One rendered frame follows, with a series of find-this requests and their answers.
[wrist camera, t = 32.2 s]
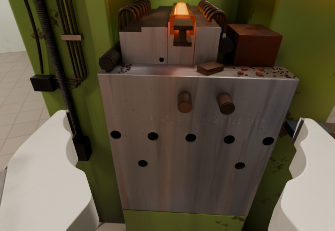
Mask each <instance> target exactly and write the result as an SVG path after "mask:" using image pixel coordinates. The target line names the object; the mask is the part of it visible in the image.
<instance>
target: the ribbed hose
mask: <svg viewBox="0 0 335 231"><path fill-rule="evenodd" d="M34 2H36V3H35V4H36V7H37V9H38V10H37V11H38V13H39V17H40V20H41V21H40V22H41V24H42V26H43V27H42V28H43V30H44V31H43V32H44V34H45V38H46V40H47V41H46V42H47V44H48V49H49V51H50V55H51V58H52V62H53V65H54V68H55V72H56V75H57V79H58V82H59V85H60V88H61V92H62V95H63V98H64V102H65V105H66V109H67V110H69V113H70V117H71V120H72V124H73V127H74V129H75V131H76V135H75V136H74V138H73V139H72V140H73V144H74V147H75V150H76V153H77V156H78V161H88V160H89V158H90V156H91V154H92V149H91V146H90V142H89V138H88V136H82V135H81V131H80V127H79V123H78V120H77V116H76V113H75V109H74V105H73V101H72V99H71V95H70V91H69V89H68V86H67V83H66V81H67V80H65V78H66V77H65V73H64V69H63V66H62V63H61V58H60V54H59V51H58V47H57V43H56V40H55V38H54V37H55V36H54V34H53V33H54V32H53V30H52V26H51V22H50V20H49V19H50V18H49V16H48V15H49V14H48V12H47V7H46V5H45V4H46V3H45V1H44V0H35V1H34Z"/></svg>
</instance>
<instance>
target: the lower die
mask: <svg viewBox="0 0 335 231"><path fill-rule="evenodd" d="M176 4H177V3H173V6H159V7H158V8H157V9H152V8H151V10H149V11H147V13H145V15H143V18H140V20H136V24H133V21H132V22H131V23H129V24H128V25H127V26H126V27H124V28H123V29H122V30H121V31H119V36H120V45H121V54H122V63H131V64H171V65H200V64H204V63H208V62H212V61H214V62H216V60H217V53H218V46H219V40H220V33H221V27H220V26H219V25H218V24H217V22H216V21H215V20H214V19H212V22H208V18H205V16H204V15H203V13H201V11H200V10H199V8H198V6H189V4H188V3H186V7H187V10H188V13H189V14H192V15H195V26H194V35H190V36H191V41H192V46H191V47H183V46H173V38H174V35H173V34H169V33H170V15H171V14H174V13H175V7H176ZM161 57H163V58H164V61H163V62H160V61H159V59H160V58H161Z"/></svg>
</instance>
